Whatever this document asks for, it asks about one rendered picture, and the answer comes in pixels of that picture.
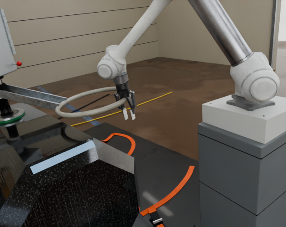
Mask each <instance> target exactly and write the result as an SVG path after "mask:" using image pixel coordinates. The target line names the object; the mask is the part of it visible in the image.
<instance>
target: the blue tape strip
mask: <svg viewBox="0 0 286 227"><path fill-rule="evenodd" d="M93 147H95V145H94V143H93V141H92V140H91V141H89V142H87V143H84V144H82V145H80V146H77V147H75V148H73V149H70V150H68V151H66V152H64V153H61V154H59V155H57V156H54V157H52V158H50V159H47V160H45V161H43V162H40V163H38V164H36V165H33V166H31V167H30V168H31V170H32V172H33V174H35V173H38V172H40V171H42V170H44V169H46V168H49V167H51V166H53V165H55V164H58V163H60V162H62V161H64V160H66V159H69V158H71V157H73V156H75V155H78V154H80V153H82V152H84V151H87V150H88V149H91V148H93Z"/></svg>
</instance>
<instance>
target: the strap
mask: <svg viewBox="0 0 286 227"><path fill-rule="evenodd" d="M114 135H119V136H124V137H126V138H128V139H129V140H130V141H131V144H132V146H131V149H130V151H129V152H128V155H131V154H132V153H133V151H134V149H135V141H134V139H133V138H131V137H130V136H128V135H125V134H120V133H112V134H111V135H110V136H109V137H108V138H107V139H105V140H103V141H108V140H109V139H111V138H112V137H113V136H114ZM193 170H194V166H190V167H189V169H188V172H187V174H186V175H185V177H184V179H183V180H182V181H181V182H180V184H179V185H178V186H177V187H176V188H175V189H174V190H173V191H172V192H171V193H170V194H169V195H168V196H166V197H165V198H164V199H162V200H161V201H159V202H157V203H156V204H154V205H152V206H151V207H153V206H154V207H155V208H156V209H157V208H158V207H160V206H162V205H163V204H165V203H166V202H167V201H169V200H170V199H171V198H172V197H173V196H175V195H176V194H177V193H178V192H179V191H180V190H181V188H182V187H183V186H184V185H185V184H186V182H187V181H188V180H189V178H190V177H191V175H192V173H193ZM149 208H150V207H149ZM140 213H141V214H142V215H143V216H144V215H146V214H148V213H149V212H148V210H147V209H145V210H144V211H142V212H140Z"/></svg>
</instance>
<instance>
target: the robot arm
mask: <svg viewBox="0 0 286 227"><path fill-rule="evenodd" d="M171 1H173V0H153V2H152V3H151V5H150V6H149V8H148V9H147V11H146V12H145V13H144V14H143V16H142V17H141V18H140V19H139V21H138V22H137V23H136V24H135V26H134V27H133V28H132V30H131V31H130V32H129V33H128V35H127V36H126V37H125V39H124V40H123V41H122V42H121V43H120V44H119V45H111V46H109V47H107V48H106V54H105V56H104V57H103V58H102V59H101V61H100V62H99V63H98V65H97V73H98V75H99V76H100V77H102V78H103V79H105V80H111V79H113V83H114V84H115V86H116V89H117V92H116V93H115V94H114V97H115V99H116V102H117V101H119V100H120V99H123V98H126V100H127V101H128V103H129V105H130V108H131V109H130V112H131V116H132V120H134V119H135V108H136V107H137V104H136V99H135V91H133V92H132V91H130V89H129V84H128V82H127V81H128V80H129V79H128V74H127V70H126V61H125V57H126V55H127V53H128V52H129V50H130V49H131V48H132V46H133V45H134V44H135V42H136V41H137V40H138V39H139V38H140V37H141V36H142V35H143V33H144V32H145V31H146V30H147V29H148V27H149V26H150V25H151V24H152V22H153V21H154V20H155V19H156V18H157V16H158V15H159V14H160V13H161V12H162V11H163V9H164V8H165V7H166V6H167V5H168V4H169V3H170V2H171ZM188 1H189V3H190V4H191V6H192V7H193V9H194V10H195V12H196V13H197V15H198V16H199V18H200V19H201V21H202V22H203V24H204V25H205V27H206V28H207V29H208V31H209V32H210V34H211V35H212V37H213V39H214V40H215V42H216V43H217V44H218V46H219V47H220V49H221V50H222V52H223V54H224V55H225V56H226V58H227V59H228V61H229V62H230V64H231V65H232V66H231V68H230V75H231V77H232V79H233V80H234V82H235V94H232V95H231V97H232V98H233V99H232V100H228V101H226V104H230V105H233V106H236V107H239V108H242V109H245V110H247V111H254V110H256V109H260V108H264V107H268V106H272V105H275V102H274V101H270V99H272V98H274V97H275V96H276V94H277V93H278V91H279V88H280V80H279V77H278V76H277V75H276V73H275V72H274V71H273V69H272V68H271V66H270V65H269V62H268V59H267V57H266V56H265V55H264V54H263V53H262V52H252V51H251V49H250V48H249V47H248V45H247V43H246V42H245V40H244V39H243V37H242V36H241V34H240V33H239V31H238V30H237V28H236V27H235V25H234V23H233V22H232V20H231V19H230V17H229V16H228V14H227V13H226V11H225V10H224V8H223V7H222V5H221V3H220V2H219V0H188ZM129 94H130V95H131V98H130V95H129ZM119 96H120V99H119ZM131 99H132V100H131ZM118 109H121V110H122V114H123V115H124V117H125V120H127V119H128V115H127V111H126V108H125V104H122V105H121V106H119V107H118Z"/></svg>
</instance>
